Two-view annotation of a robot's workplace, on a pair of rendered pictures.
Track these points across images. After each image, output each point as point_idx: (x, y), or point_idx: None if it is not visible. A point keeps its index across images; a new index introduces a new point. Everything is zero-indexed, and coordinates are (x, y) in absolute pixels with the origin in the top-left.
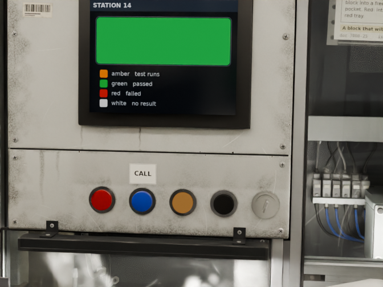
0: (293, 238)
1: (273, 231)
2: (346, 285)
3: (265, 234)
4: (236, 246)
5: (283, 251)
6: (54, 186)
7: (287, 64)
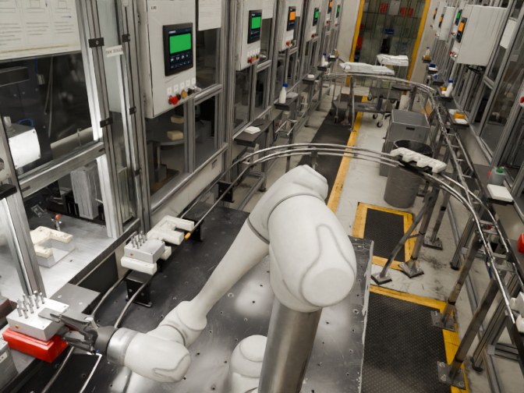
0: (12, 175)
1: (4, 176)
2: (294, 187)
3: (1, 179)
4: (0, 192)
5: (8, 183)
6: None
7: None
